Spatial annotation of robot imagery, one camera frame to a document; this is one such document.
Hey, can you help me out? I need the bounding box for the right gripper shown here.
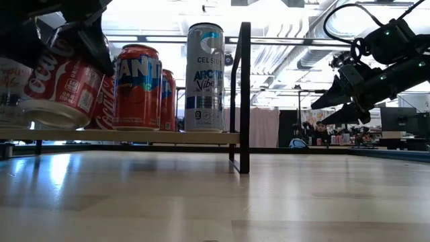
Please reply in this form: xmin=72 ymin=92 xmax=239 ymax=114
xmin=310 ymin=50 xmax=384 ymax=126

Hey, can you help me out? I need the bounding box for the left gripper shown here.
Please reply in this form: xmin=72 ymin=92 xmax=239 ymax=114
xmin=0 ymin=0 xmax=116 ymax=78

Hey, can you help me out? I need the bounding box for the red soda can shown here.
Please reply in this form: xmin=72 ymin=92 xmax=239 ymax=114
xmin=17 ymin=36 xmax=105 ymax=130
xmin=112 ymin=43 xmax=163 ymax=132

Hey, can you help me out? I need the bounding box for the orange Fanta can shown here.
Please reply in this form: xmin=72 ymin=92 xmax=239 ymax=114
xmin=159 ymin=69 xmax=177 ymax=132

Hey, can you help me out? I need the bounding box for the white Celsius Arctic can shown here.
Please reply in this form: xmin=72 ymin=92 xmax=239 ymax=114
xmin=183 ymin=22 xmax=226 ymax=134

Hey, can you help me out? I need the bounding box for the person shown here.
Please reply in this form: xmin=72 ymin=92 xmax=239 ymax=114
xmin=302 ymin=120 xmax=334 ymax=147

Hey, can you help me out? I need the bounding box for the black partition panel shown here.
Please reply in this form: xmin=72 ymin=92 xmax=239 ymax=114
xmin=278 ymin=109 xmax=304 ymax=149

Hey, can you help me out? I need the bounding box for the blue and white helmet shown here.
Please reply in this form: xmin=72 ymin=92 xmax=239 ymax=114
xmin=288 ymin=137 xmax=309 ymax=149

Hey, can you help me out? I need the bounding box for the black monitor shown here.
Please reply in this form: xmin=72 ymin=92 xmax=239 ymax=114
xmin=380 ymin=106 xmax=418 ymax=133

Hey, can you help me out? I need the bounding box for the pale pink curtain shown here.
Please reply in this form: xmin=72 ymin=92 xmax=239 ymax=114
xmin=223 ymin=106 xmax=281 ymax=149

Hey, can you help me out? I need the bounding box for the long ceiling light bar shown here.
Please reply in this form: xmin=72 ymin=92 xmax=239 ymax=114
xmin=106 ymin=34 xmax=351 ymax=46

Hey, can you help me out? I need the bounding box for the silver ceiling duct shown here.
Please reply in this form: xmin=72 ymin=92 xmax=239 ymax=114
xmin=296 ymin=49 xmax=335 ymax=70

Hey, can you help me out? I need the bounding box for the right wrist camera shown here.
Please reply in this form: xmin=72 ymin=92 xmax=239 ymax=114
xmin=364 ymin=18 xmax=421 ymax=65

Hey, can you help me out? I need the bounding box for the black looped cable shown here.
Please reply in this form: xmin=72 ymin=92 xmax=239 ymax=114
xmin=322 ymin=0 xmax=425 ymax=45

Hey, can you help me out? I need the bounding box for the black aluminium table frame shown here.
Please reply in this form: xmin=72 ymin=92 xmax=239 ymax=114
xmin=9 ymin=143 xmax=430 ymax=165

